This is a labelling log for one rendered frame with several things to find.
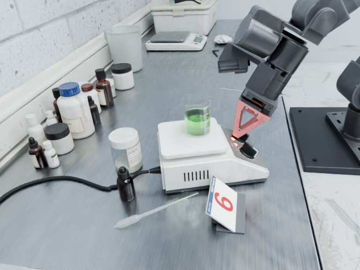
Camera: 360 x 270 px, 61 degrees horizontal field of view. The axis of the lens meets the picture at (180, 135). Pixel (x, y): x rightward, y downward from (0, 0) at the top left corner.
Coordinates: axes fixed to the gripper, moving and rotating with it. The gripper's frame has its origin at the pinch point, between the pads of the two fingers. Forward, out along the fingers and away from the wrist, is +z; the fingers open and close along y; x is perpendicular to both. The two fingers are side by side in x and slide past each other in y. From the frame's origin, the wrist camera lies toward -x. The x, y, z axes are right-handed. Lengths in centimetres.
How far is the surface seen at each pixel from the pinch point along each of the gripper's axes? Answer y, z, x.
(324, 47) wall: -148, -23, 24
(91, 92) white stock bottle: -11.1, 16.2, -38.3
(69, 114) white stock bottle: 1.5, 17.5, -35.3
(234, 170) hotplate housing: 9.4, 3.7, 2.8
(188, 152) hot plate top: 13.1, 3.7, -5.9
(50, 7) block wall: -21, 4, -65
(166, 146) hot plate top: 12.2, 5.4, -9.8
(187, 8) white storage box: -93, -8, -47
